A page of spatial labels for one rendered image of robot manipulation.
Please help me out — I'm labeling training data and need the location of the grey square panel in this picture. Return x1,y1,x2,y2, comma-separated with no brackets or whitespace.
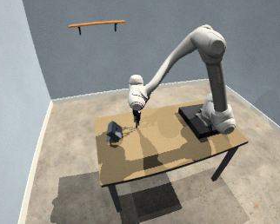
106,120,122,142

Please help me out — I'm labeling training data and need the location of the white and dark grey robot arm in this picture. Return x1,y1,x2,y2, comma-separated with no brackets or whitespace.
128,25,236,135

